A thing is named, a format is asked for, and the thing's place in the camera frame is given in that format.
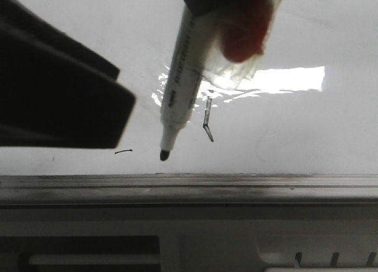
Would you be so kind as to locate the grey metal whiteboard frame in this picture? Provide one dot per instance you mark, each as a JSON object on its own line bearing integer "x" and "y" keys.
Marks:
{"x": 187, "y": 188}

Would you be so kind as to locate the red round magnet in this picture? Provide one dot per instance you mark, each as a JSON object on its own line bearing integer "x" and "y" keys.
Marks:
{"x": 244, "y": 29}

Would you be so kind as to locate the white whiteboard marker pen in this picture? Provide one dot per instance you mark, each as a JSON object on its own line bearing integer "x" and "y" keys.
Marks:
{"x": 190, "y": 53}

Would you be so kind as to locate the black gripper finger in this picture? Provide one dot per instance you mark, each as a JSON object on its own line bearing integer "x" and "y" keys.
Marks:
{"x": 55, "y": 92}

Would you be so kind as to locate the white whiteboard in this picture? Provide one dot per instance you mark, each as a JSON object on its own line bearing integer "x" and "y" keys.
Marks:
{"x": 311, "y": 107}

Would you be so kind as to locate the white plastic tray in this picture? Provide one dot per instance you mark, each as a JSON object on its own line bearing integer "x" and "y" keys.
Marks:
{"x": 280, "y": 238}

